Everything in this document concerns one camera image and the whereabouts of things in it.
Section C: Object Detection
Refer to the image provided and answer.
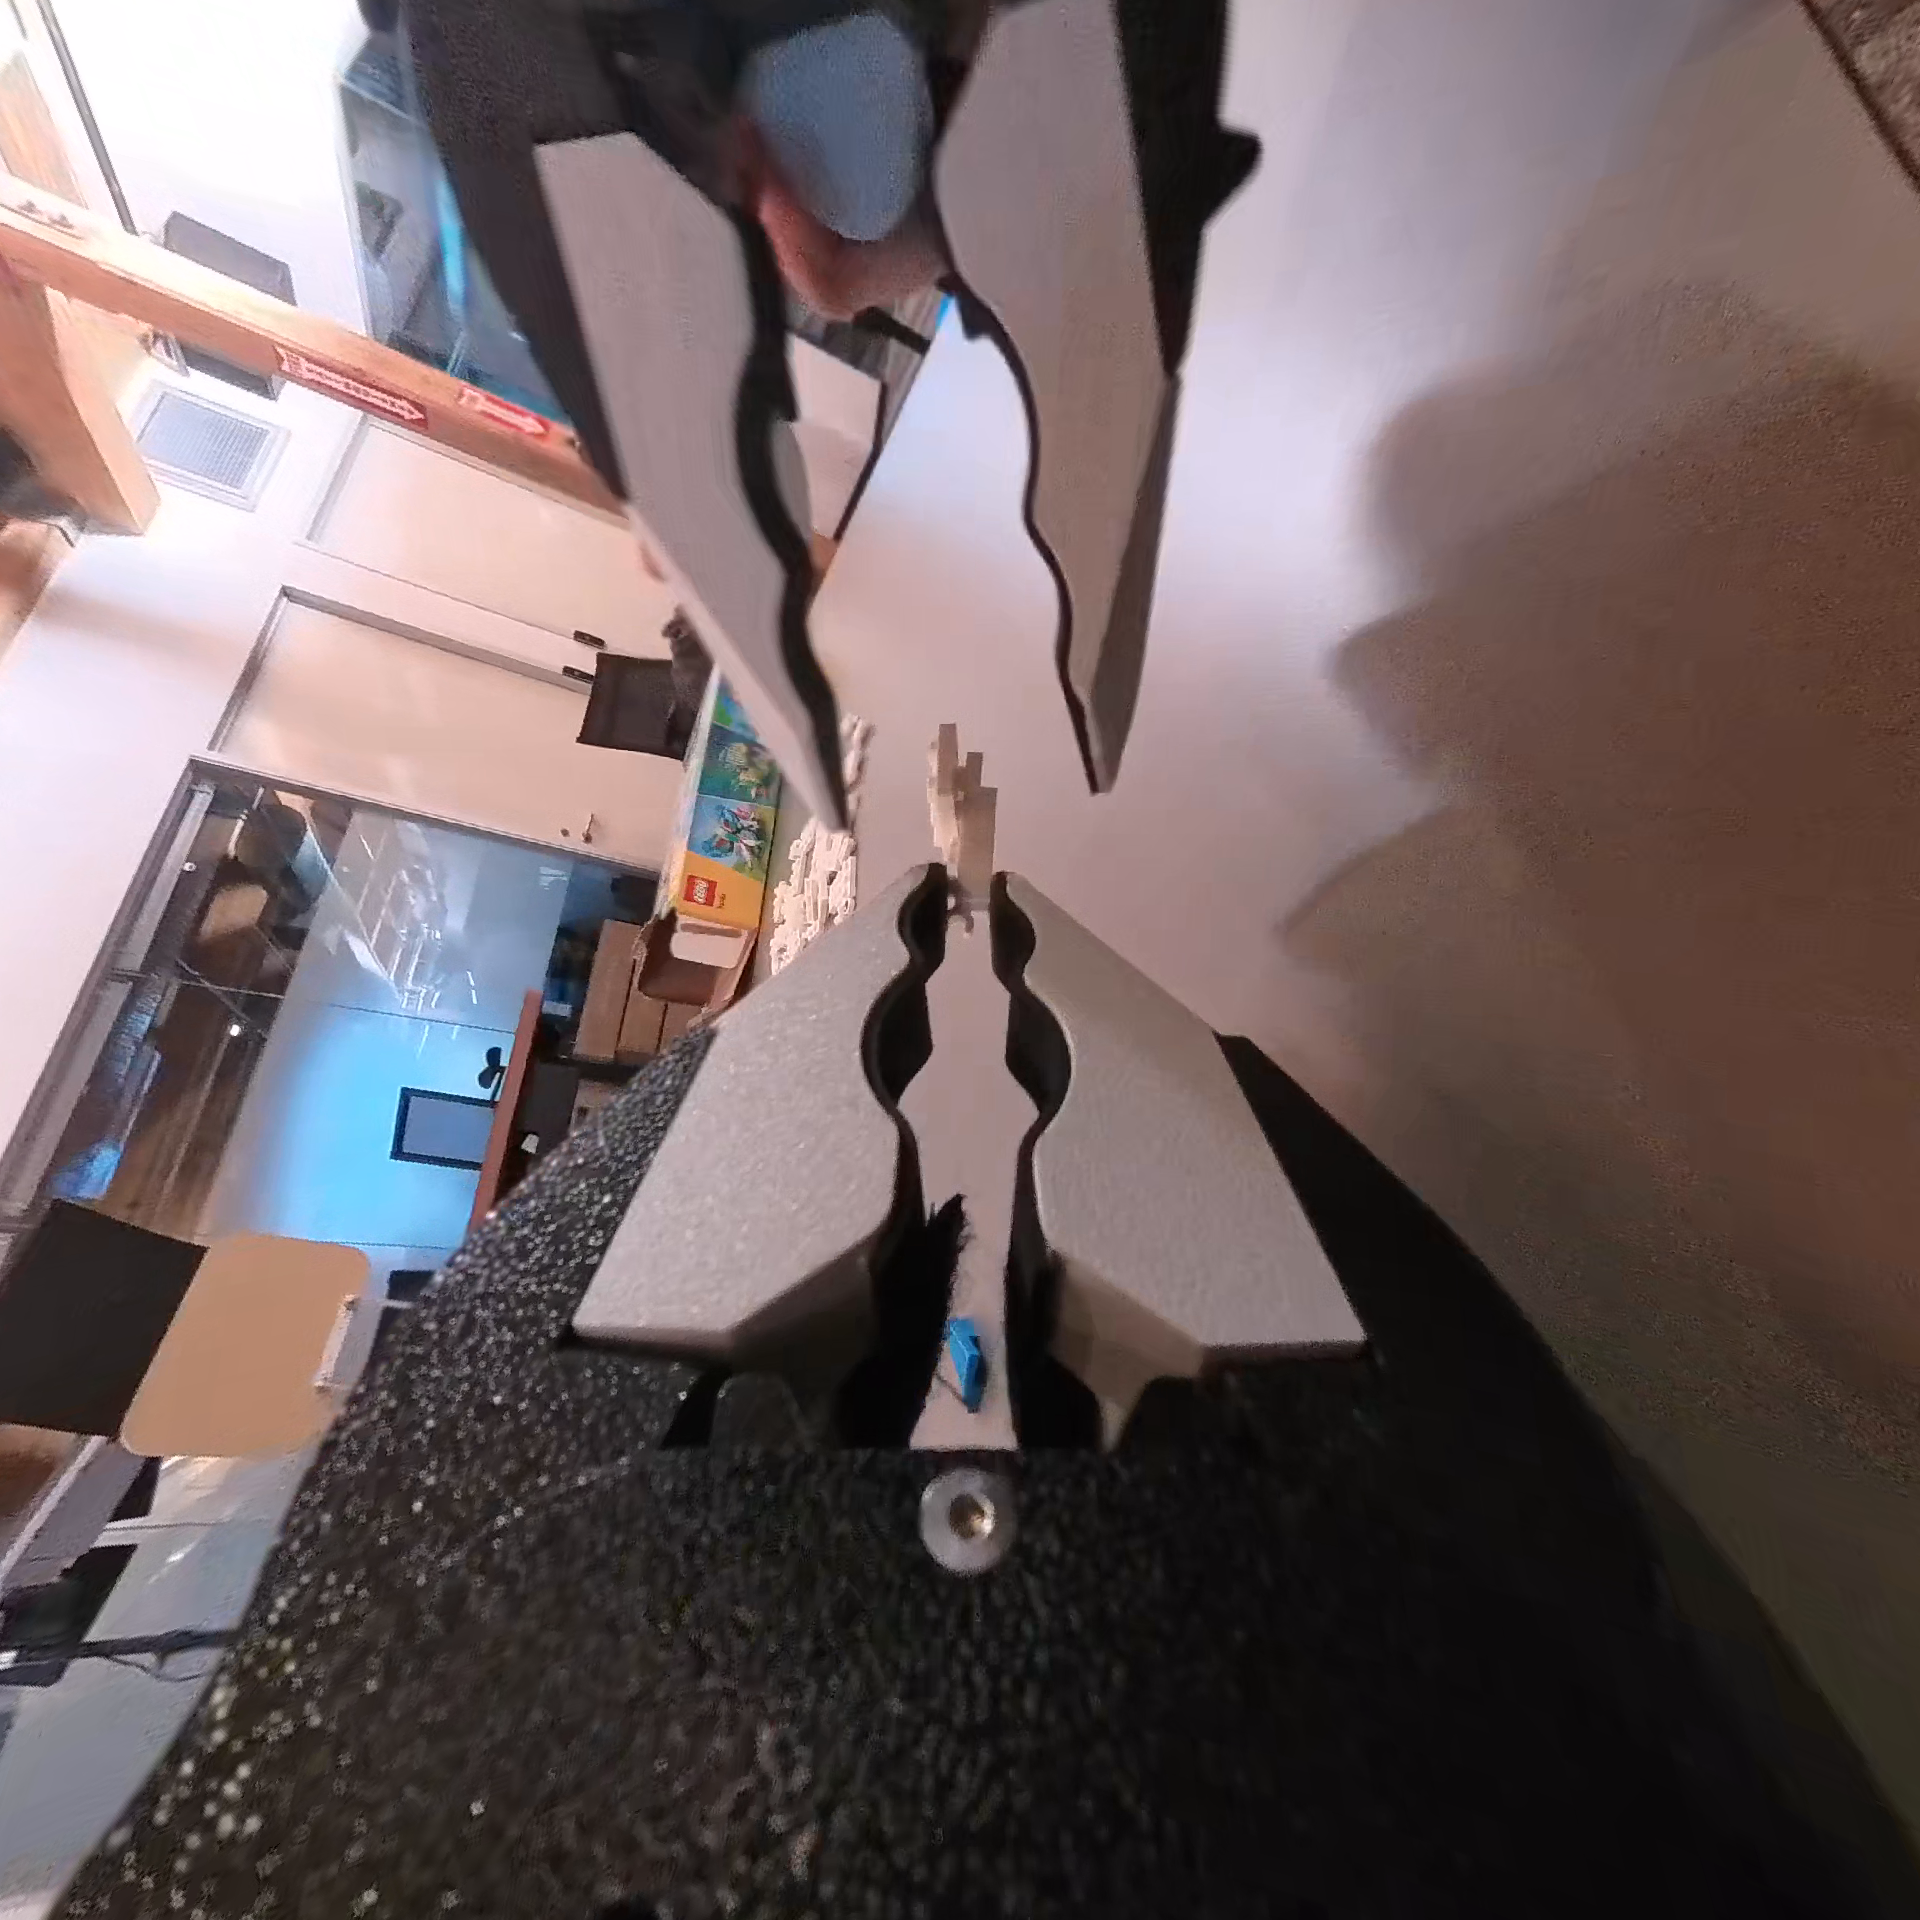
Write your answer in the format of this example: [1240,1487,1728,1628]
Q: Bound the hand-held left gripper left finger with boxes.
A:
[574,866,951,1401]

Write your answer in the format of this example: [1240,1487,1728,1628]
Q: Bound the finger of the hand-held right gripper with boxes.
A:
[930,0,1182,798]
[535,134,857,830]

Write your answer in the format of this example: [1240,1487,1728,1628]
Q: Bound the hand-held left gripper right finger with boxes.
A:
[993,874,1366,1416]

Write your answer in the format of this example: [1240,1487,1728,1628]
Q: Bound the white stepped lego assembly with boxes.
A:
[922,723,1003,936]

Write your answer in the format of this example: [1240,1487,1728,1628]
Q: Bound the pile of white lego pieces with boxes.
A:
[767,708,874,966]

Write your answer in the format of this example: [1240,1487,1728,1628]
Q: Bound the yellow lego set box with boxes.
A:
[638,679,793,1011]

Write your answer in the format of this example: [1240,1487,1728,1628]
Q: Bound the red arrow sticker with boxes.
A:
[457,387,581,451]
[273,345,437,432]

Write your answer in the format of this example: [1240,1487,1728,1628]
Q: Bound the wooden beam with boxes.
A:
[0,176,633,540]

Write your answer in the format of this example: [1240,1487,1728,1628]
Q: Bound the brown cardboard boxes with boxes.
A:
[574,920,705,1065]

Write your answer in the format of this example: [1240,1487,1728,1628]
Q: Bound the black mesh chair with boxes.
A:
[574,608,718,759]

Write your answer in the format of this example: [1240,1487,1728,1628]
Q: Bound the wood-edged desk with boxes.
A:
[470,990,600,1234]

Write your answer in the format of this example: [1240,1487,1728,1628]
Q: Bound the small black monitor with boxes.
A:
[392,1088,498,1166]

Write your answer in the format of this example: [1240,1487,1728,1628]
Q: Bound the tan rounded board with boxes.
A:
[118,1236,373,1460]

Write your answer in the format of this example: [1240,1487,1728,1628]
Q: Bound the black square panel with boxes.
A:
[0,1198,207,1440]

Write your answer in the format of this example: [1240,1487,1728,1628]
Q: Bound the white wall vent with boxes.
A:
[131,383,288,499]

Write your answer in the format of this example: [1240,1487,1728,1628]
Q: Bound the black camera boom stand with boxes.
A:
[0,1582,226,1689]

